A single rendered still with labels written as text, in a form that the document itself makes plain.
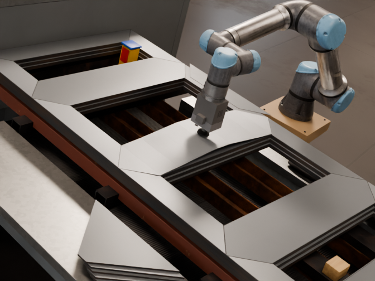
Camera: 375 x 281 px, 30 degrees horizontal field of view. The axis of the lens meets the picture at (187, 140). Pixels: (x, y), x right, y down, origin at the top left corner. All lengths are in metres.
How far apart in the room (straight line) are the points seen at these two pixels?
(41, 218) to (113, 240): 0.23
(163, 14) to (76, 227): 1.45
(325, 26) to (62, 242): 1.17
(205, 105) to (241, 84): 2.64
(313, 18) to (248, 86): 2.41
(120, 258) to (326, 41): 1.10
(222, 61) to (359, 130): 2.73
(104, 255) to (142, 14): 1.48
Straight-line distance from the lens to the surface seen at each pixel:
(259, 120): 2.57
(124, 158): 2.15
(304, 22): 2.53
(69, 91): 2.46
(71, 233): 1.99
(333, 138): 4.59
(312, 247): 2.08
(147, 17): 3.15
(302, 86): 2.91
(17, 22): 2.70
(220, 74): 2.19
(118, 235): 1.95
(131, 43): 2.84
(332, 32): 2.50
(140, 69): 2.71
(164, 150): 2.21
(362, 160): 4.46
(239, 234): 1.97
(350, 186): 2.38
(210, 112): 2.25
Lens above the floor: 2.01
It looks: 30 degrees down
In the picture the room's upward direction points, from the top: 16 degrees clockwise
